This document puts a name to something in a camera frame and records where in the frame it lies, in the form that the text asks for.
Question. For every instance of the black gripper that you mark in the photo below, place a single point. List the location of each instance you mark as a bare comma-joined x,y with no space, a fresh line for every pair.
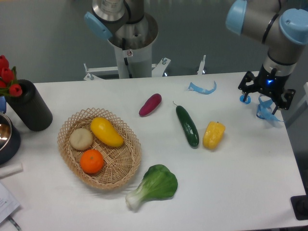
270,84

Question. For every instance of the yellow bell pepper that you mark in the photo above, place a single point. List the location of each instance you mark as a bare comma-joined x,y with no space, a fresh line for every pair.
213,135

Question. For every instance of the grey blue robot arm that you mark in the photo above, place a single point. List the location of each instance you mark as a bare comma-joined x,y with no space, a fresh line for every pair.
285,34

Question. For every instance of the blue tape tangle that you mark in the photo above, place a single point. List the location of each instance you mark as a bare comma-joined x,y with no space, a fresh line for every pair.
262,108

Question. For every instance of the blue tape strip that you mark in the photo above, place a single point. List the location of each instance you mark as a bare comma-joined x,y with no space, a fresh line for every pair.
193,87

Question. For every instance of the green cucumber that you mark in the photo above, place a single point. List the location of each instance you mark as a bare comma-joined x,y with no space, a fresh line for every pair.
188,126

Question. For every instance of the purple sweet potato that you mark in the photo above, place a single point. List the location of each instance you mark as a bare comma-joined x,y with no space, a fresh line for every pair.
150,105

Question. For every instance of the black clamp block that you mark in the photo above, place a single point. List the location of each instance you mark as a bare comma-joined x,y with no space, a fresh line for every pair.
300,206

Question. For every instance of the green bok choy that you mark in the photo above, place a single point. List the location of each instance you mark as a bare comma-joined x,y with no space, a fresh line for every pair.
158,183

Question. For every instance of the woven wicker basket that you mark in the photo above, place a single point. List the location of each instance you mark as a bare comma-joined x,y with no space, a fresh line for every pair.
120,163

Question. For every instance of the yellow mango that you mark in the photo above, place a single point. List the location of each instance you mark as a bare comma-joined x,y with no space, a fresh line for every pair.
105,132

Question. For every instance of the orange tangerine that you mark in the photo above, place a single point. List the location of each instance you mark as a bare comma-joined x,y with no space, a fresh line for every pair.
91,161

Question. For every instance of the beige round bun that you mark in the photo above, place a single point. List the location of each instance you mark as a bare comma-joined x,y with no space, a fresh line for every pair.
81,139

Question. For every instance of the black cylindrical vase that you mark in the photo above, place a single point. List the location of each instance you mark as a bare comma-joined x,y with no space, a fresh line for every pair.
30,107

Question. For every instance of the red tulip flowers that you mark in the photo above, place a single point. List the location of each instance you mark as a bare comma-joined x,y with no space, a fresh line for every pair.
9,85

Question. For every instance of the dark metal pot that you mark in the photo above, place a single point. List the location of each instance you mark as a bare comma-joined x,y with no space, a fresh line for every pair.
10,139

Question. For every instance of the white paper roll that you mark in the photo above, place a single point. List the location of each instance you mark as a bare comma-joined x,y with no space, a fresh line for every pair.
10,170

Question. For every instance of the white paper sheet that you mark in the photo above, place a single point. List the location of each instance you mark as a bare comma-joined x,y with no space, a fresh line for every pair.
8,203

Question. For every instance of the pen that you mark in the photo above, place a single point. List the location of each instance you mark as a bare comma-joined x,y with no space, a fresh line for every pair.
14,223

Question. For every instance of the white metal base frame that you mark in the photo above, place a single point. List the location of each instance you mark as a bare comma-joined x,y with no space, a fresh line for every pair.
163,69

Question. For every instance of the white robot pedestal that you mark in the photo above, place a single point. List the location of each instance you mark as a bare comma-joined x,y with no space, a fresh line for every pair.
132,44

